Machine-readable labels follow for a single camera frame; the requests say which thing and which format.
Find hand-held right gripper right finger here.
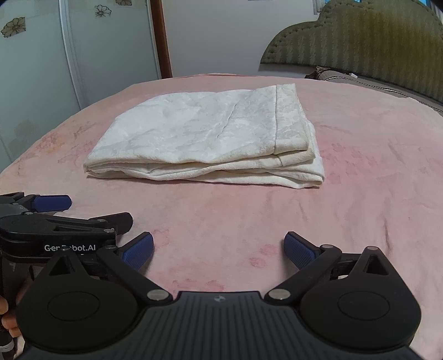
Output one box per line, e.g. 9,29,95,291
265,231,396,306

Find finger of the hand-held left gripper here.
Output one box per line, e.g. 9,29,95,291
21,194,73,213
88,212,134,243

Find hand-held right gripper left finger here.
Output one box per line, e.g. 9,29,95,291
44,231,174,306

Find cream pants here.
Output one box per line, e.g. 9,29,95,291
83,83,326,190

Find person's left hand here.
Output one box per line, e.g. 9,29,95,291
0,295,19,344

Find pink blanket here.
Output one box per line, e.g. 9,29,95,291
0,73,443,347

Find frosted glass wardrobe door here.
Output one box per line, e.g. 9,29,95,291
0,0,174,172

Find grey striped pillow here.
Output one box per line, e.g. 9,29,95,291
304,66,443,114

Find green striped headboard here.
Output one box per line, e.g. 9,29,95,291
259,0,443,85

